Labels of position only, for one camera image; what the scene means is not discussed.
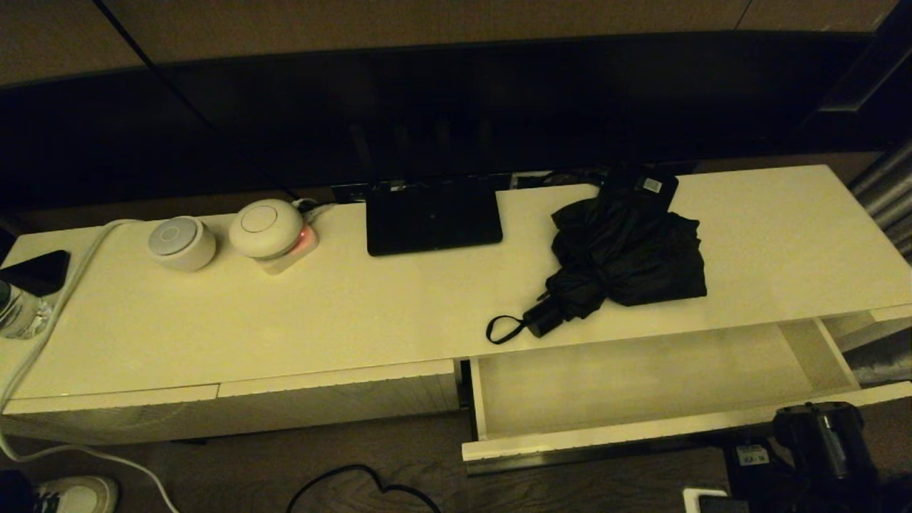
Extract wide white ribbed drawer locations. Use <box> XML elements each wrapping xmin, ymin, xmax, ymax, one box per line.
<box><xmin>462</xmin><ymin>318</ymin><xmax>912</xmax><ymax>476</ymax></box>

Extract black umbrella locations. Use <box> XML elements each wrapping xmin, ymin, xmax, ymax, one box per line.
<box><xmin>486</xmin><ymin>192</ymin><xmax>708</xmax><ymax>346</ymax></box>

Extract white wooden panel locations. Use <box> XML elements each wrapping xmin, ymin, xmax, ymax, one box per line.
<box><xmin>819</xmin><ymin>306</ymin><xmax>912</xmax><ymax>351</ymax></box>
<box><xmin>217</xmin><ymin>360</ymin><xmax>459</xmax><ymax>432</ymax></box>
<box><xmin>0</xmin><ymin>385</ymin><xmax>220</xmax><ymax>446</ymax></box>

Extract white ribbed cabinet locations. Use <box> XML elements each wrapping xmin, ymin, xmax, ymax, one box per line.
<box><xmin>0</xmin><ymin>165</ymin><xmax>912</xmax><ymax>446</ymax></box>

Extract grey pleated curtain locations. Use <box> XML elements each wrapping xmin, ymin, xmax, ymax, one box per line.
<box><xmin>846</xmin><ymin>139</ymin><xmax>912</xmax><ymax>264</ymax></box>

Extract black set-top box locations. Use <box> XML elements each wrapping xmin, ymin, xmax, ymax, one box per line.
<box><xmin>597</xmin><ymin>165</ymin><xmax>679</xmax><ymax>214</ymax></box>

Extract black flat screen television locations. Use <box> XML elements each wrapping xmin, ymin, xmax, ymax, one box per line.
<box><xmin>0</xmin><ymin>32</ymin><xmax>884</xmax><ymax>214</ymax></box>

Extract white power strip red light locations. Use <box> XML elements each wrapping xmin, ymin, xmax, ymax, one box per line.
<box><xmin>255</xmin><ymin>203</ymin><xmax>336</xmax><ymax>276</ymax></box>

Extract white dome shaped device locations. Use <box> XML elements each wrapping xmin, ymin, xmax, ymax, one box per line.
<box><xmin>228</xmin><ymin>199</ymin><xmax>306</xmax><ymax>260</ymax></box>

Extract white speaker with grey top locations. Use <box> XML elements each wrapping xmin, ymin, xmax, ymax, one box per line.
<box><xmin>147</xmin><ymin>216</ymin><xmax>217</xmax><ymax>272</ymax></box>

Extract white sneaker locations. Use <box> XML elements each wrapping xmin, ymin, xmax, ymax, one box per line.
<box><xmin>32</xmin><ymin>476</ymin><xmax>120</xmax><ymax>513</ymax></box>

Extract dark trouser leg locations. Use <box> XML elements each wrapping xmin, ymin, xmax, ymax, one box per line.
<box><xmin>0</xmin><ymin>470</ymin><xmax>36</xmax><ymax>513</ymax></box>

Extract black smartphone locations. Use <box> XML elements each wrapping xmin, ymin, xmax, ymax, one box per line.
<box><xmin>0</xmin><ymin>249</ymin><xmax>72</xmax><ymax>298</ymax></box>

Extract clear plastic water bottle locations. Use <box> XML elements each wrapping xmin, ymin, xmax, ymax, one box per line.
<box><xmin>0</xmin><ymin>280</ymin><xmax>55</xmax><ymax>341</ymax></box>

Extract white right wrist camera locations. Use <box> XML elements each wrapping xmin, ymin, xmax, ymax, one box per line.
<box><xmin>683</xmin><ymin>487</ymin><xmax>750</xmax><ymax>513</ymax></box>

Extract black cables behind television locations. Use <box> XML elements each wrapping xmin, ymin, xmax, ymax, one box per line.
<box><xmin>512</xmin><ymin>170</ymin><xmax>606</xmax><ymax>190</ymax></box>

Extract black cable on floor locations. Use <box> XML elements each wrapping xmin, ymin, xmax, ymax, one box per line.
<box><xmin>286</xmin><ymin>465</ymin><xmax>442</xmax><ymax>513</ymax></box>

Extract black television base plate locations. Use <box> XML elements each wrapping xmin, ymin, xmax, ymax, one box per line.
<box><xmin>366</xmin><ymin>177</ymin><xmax>504</xmax><ymax>257</ymax></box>

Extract thick white power cable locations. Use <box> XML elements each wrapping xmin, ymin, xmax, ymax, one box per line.
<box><xmin>0</xmin><ymin>219</ymin><xmax>179</xmax><ymax>513</ymax></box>

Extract thin black wall cable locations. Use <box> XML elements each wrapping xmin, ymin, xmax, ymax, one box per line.
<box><xmin>93</xmin><ymin>0</ymin><xmax>304</xmax><ymax>202</ymax></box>

